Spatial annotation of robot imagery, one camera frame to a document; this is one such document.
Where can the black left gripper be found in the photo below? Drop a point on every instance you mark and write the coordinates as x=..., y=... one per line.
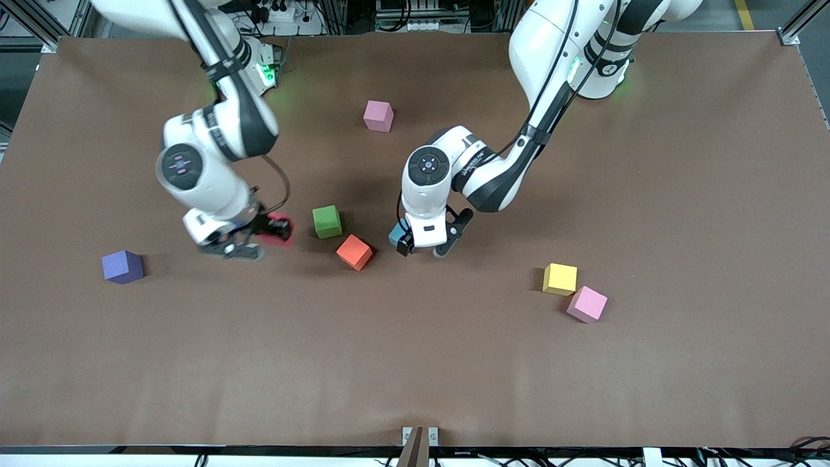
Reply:
x=406, y=244

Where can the small metal table bracket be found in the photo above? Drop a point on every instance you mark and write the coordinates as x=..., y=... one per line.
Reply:
x=420, y=444

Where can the pink foam cube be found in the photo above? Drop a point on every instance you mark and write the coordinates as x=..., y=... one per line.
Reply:
x=587, y=304
x=379, y=115

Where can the red foam cube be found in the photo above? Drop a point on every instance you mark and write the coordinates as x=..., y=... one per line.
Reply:
x=280, y=242

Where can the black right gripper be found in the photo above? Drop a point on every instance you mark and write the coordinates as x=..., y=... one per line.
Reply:
x=264, y=223

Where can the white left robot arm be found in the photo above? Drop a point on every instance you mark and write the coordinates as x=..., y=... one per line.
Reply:
x=425, y=194

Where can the grey equipment rack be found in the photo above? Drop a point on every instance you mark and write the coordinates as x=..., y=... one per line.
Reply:
x=415, y=13

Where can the brown table cover sheet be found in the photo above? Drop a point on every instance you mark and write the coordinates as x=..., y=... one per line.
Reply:
x=415, y=363

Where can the orange foam cube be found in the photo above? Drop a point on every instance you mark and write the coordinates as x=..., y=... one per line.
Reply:
x=354, y=252

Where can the purple foam cube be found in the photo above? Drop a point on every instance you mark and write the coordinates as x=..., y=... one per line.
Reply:
x=122, y=267

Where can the blue foam cube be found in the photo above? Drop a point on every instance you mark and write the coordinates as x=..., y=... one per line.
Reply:
x=393, y=235

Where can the green foam cube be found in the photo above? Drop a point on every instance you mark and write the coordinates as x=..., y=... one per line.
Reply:
x=327, y=220

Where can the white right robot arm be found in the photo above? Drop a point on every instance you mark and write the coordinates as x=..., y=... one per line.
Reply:
x=207, y=181

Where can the white power strip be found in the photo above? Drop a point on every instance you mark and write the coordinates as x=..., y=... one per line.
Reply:
x=279, y=13

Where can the yellow foam cube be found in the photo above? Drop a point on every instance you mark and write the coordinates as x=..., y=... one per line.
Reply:
x=559, y=279

